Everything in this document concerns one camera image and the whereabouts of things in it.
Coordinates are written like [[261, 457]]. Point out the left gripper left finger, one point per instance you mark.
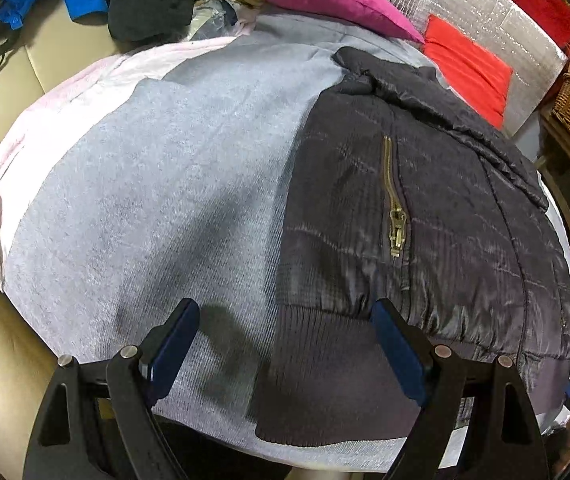
[[95, 419]]

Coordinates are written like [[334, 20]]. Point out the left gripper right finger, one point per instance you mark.
[[502, 439]]

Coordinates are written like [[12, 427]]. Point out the dark quilted zip jacket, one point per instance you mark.
[[402, 191]]

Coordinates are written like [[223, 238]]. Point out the beige leather sofa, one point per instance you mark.
[[53, 52]]

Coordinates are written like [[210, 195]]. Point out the grey blanket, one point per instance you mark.
[[181, 192]]

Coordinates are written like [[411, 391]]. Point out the white pink bedsheet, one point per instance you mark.
[[47, 129]]

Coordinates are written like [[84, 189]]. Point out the red cushion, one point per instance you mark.
[[479, 76]]

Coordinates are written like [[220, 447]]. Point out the silver foil insulation mat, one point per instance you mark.
[[504, 29]]

